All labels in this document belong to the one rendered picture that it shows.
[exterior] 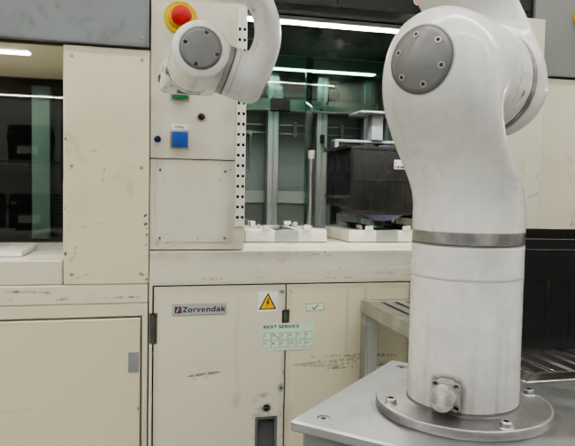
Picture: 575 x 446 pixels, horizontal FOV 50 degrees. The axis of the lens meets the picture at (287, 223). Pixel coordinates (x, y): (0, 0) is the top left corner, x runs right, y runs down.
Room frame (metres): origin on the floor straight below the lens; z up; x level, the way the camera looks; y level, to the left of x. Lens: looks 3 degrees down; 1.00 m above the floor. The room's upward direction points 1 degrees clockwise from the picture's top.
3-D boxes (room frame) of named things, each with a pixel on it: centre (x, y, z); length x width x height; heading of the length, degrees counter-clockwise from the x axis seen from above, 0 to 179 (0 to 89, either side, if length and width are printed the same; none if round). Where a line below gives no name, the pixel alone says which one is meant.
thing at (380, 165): (1.70, -0.24, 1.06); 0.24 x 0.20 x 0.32; 104
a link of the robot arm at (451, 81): (0.65, -0.18, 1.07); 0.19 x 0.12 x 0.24; 140
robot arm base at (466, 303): (0.68, -0.20, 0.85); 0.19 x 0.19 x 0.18
